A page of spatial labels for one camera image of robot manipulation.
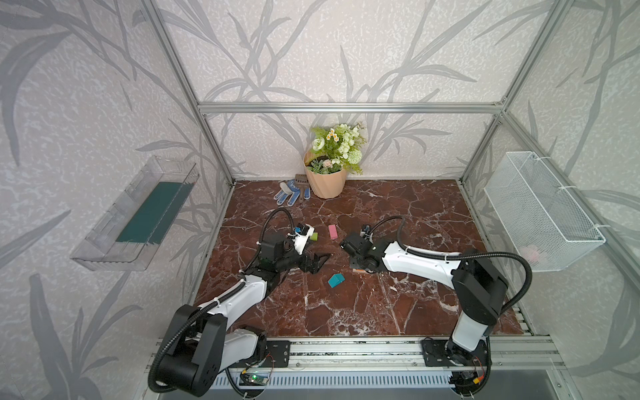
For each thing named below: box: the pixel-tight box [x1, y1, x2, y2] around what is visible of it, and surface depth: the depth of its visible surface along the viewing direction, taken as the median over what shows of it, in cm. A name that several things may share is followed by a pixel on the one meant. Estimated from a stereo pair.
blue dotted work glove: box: [273, 179, 311, 207], surface depth 118 cm
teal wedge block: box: [327, 273, 346, 289], surface depth 90 cm
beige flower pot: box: [303, 149, 348, 200], surface depth 105 cm
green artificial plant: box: [305, 122, 367, 175], surface depth 98 cm
